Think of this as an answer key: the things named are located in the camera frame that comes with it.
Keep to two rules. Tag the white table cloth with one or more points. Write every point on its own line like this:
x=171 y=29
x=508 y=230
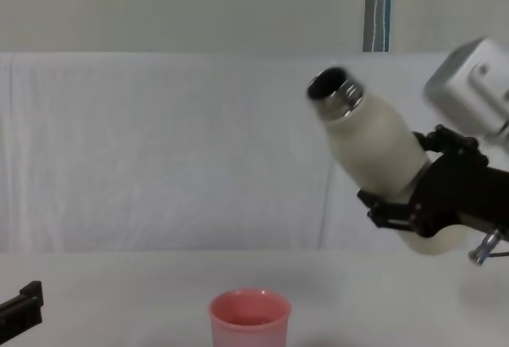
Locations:
x=119 y=295

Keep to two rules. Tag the cream vacuum bottle steel neck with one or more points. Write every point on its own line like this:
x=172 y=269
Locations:
x=374 y=140

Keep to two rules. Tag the grey striped post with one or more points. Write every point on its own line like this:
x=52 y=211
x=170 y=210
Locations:
x=377 y=5

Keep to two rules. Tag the pink cup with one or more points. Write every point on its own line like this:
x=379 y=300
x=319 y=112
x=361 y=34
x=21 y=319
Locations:
x=250 y=323

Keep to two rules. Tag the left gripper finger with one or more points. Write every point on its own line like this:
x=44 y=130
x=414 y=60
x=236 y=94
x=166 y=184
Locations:
x=24 y=309

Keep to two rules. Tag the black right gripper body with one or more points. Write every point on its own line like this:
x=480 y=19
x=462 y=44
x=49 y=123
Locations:
x=457 y=192

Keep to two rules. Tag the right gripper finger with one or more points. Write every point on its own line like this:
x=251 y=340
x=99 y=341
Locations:
x=453 y=144
x=391 y=213

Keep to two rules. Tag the white curtain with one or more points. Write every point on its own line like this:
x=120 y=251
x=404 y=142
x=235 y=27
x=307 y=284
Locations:
x=159 y=144

